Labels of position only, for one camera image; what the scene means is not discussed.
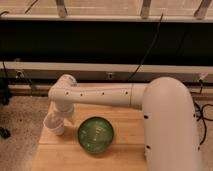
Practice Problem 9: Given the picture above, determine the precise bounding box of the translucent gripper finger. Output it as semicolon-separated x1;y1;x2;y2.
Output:
67;113;76;125
49;113;58;123

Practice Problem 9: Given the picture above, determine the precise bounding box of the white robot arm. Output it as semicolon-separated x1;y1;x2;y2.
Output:
48;74;203;171

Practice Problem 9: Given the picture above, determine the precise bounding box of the green glass bowl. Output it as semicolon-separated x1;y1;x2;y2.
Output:
77;117;114;154

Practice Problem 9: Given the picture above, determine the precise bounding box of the black hanging cable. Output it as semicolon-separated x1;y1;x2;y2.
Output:
127;12;165;81

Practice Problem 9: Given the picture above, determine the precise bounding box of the black floor cable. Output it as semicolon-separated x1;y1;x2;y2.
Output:
193;83;213;151

